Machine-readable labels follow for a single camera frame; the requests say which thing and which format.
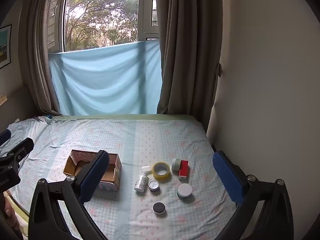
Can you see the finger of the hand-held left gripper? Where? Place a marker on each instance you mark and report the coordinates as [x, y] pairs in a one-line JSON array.
[[21, 148], [4, 136]]

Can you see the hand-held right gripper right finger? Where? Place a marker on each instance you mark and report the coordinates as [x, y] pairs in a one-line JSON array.
[[227, 177]]

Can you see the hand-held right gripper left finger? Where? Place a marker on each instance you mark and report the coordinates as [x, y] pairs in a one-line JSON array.
[[96, 177]]

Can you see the cardboard box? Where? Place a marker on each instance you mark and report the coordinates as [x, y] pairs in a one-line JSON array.
[[71, 167]]

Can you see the white earbuds case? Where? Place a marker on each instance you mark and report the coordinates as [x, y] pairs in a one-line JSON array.
[[146, 169]]

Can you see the black-lid white jar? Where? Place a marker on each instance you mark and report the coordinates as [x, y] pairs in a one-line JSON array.
[[159, 208]]

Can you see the person's left hand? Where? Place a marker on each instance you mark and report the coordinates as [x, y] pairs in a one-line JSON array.
[[8, 212]]

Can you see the wooden strip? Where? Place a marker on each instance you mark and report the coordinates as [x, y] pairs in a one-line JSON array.
[[2, 101]]

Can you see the red white box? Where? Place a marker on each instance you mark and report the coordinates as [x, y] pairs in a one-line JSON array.
[[183, 170]]

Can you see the white-lid green jar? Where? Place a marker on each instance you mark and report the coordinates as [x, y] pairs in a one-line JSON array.
[[185, 190]]

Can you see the white pill bottle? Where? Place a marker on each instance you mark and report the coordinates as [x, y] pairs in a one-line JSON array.
[[140, 183]]

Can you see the dark blue small jar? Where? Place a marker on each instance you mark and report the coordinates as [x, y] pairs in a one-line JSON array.
[[153, 185]]

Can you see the clear tape roll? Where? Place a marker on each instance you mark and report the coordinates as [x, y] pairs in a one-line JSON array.
[[161, 177]]

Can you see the bow-print checked bedsheet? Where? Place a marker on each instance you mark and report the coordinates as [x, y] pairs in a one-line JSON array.
[[150, 140]]

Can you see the grey-brown window curtain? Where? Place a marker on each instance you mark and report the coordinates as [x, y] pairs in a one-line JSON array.
[[37, 55], [190, 55]]

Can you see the light blue hanging cloth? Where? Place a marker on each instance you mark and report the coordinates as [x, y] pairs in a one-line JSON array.
[[105, 80]]

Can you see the curtain tieback hook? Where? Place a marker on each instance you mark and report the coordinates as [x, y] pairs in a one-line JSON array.
[[219, 70]]

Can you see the white framed window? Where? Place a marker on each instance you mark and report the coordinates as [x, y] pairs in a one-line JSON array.
[[147, 17]]

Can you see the framed wall picture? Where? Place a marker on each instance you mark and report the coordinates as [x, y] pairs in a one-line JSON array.
[[5, 47]]

